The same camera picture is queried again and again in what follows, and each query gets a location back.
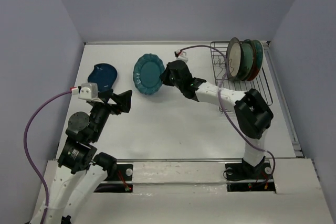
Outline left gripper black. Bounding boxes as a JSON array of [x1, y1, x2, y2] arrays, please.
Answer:
[[91, 88, 133, 141]]

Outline teal scalloped plate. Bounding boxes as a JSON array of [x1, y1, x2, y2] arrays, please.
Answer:
[[133, 54, 165, 95]]

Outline dark blue curved dish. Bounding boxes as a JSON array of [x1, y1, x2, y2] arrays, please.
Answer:
[[87, 63, 118, 92]]

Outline cream plate brown rim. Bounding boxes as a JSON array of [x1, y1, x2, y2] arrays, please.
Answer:
[[226, 37, 242, 80]]

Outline pale green flower plate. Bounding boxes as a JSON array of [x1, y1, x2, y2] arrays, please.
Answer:
[[239, 39, 255, 81]]

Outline blue plate white blossoms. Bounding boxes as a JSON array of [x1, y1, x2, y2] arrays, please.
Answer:
[[247, 40, 257, 81]]

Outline red teal floral plate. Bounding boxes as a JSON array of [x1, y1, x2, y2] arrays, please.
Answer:
[[248, 40, 264, 81]]

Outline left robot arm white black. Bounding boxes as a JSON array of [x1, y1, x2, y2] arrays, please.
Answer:
[[30, 83, 132, 223]]

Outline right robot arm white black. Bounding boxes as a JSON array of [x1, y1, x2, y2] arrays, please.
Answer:
[[160, 60, 274, 178]]

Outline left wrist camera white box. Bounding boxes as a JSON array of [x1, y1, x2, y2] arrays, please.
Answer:
[[78, 82, 98, 100]]

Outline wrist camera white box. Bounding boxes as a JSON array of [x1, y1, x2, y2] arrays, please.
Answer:
[[78, 82, 98, 100], [174, 50, 188, 63]]

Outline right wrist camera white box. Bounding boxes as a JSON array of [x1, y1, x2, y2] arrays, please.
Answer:
[[174, 50, 188, 63]]

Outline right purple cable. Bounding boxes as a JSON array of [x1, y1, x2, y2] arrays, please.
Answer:
[[175, 45, 276, 184]]

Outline purple cable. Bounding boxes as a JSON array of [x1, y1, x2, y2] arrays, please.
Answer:
[[175, 45, 276, 184], [23, 87, 79, 224]]

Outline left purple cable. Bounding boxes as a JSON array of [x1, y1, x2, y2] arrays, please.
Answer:
[[23, 87, 79, 224]]

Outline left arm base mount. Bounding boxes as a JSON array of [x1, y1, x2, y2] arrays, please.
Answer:
[[94, 163, 133, 193]]

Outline dark wire dish rack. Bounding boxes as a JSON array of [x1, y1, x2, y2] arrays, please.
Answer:
[[210, 41, 274, 106]]

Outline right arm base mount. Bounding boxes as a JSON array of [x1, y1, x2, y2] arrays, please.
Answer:
[[223, 163, 276, 193]]

